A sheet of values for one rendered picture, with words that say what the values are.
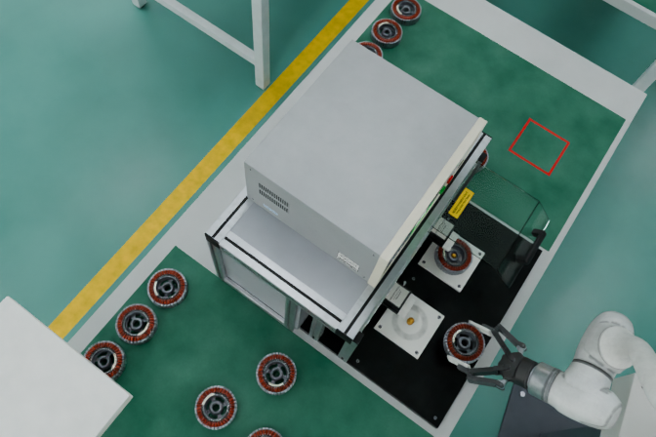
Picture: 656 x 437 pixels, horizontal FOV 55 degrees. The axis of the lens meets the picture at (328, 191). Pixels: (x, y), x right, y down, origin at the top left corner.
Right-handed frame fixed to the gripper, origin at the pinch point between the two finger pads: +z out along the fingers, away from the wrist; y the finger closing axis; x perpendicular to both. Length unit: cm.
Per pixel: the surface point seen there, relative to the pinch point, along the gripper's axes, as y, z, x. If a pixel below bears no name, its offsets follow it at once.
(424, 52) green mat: 84, 60, 23
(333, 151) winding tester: 4, 22, 67
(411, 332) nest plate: -4.6, 14.7, 1.4
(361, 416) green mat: -31.5, 15.1, -2.0
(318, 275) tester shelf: -16, 22, 44
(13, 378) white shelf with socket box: -74, 49, 70
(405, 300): -2.3, 13.5, 16.6
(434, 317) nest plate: 3.2, 11.8, -0.3
